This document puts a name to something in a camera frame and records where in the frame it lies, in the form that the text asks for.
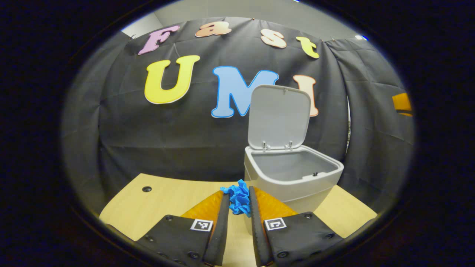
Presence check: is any white desktop garbage bin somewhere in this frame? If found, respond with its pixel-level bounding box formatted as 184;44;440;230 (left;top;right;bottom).
243;85;344;234

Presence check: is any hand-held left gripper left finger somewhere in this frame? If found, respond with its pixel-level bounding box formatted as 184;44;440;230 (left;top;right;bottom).
135;191;231;267

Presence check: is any black backdrop cloth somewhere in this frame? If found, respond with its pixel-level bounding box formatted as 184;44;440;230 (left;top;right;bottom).
61;17;415;219

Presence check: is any wooden desktop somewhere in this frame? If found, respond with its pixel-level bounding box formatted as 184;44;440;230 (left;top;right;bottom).
99;173;378;267

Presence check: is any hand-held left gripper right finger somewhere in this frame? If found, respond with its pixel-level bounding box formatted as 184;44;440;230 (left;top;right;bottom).
248;186;344;267

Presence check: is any blue paper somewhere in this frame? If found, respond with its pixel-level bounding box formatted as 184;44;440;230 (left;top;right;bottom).
220;179;252;217

